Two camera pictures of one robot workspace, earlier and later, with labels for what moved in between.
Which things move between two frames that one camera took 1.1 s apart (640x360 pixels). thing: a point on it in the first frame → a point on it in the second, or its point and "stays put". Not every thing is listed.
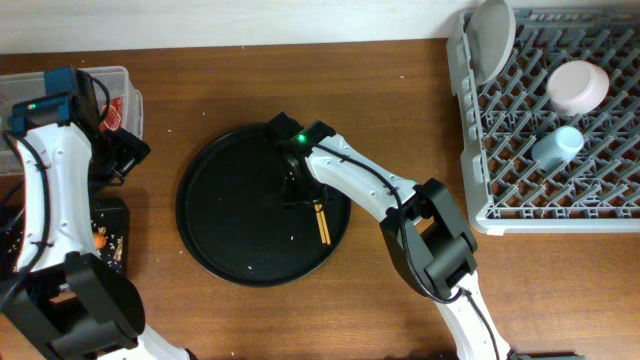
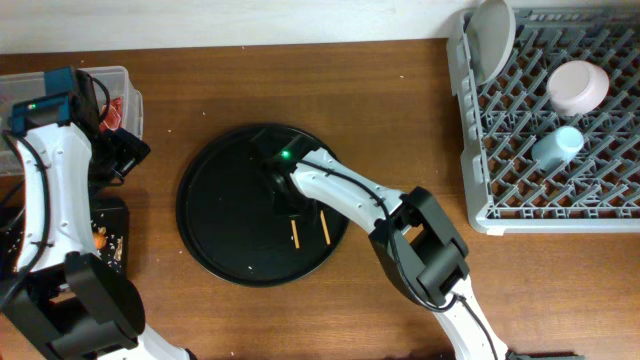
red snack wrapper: (113, 119) stays put
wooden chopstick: (320, 224) → (295, 233)
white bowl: (576, 87) stays put
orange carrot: (99, 240) stays put
